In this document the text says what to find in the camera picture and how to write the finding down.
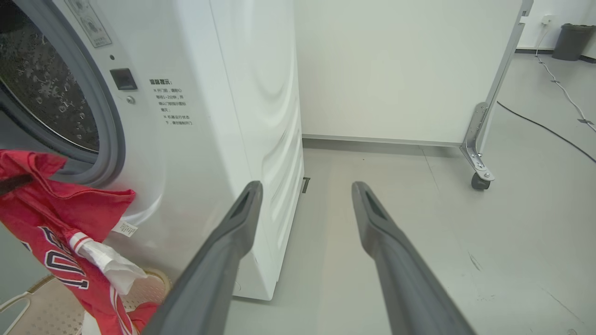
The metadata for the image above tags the red and white jersey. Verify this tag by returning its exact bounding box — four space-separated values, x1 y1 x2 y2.
0 149 161 335

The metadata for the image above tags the black floor cable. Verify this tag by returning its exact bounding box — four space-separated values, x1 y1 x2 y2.
497 101 596 164

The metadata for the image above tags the cream perforated laundry basket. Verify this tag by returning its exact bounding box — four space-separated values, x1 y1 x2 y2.
0 268 172 335

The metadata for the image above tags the white partition panel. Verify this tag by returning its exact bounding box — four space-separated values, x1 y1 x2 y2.
293 0 534 147

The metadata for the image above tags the dark grey trash bin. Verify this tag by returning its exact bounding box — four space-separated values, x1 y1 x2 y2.
552 23 596 61

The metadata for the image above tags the grey warning sticker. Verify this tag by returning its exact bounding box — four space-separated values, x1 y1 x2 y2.
64 0 112 48

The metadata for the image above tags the metal leg with caster wheel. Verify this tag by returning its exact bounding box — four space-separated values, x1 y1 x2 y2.
460 102 495 190

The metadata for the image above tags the black text notice sticker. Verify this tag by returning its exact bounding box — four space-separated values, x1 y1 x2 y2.
149 78 194 127

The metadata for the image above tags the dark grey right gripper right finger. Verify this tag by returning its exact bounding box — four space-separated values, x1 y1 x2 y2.
352 181 476 335

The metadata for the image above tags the white floor cable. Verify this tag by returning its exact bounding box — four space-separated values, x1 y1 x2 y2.
535 21 596 133

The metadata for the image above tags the white front-load washing machine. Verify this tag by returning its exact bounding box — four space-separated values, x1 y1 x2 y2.
0 0 305 301

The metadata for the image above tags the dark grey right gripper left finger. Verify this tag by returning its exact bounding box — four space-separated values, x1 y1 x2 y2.
141 181 264 335

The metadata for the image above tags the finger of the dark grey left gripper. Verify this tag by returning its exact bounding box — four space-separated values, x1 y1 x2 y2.
0 174 34 196

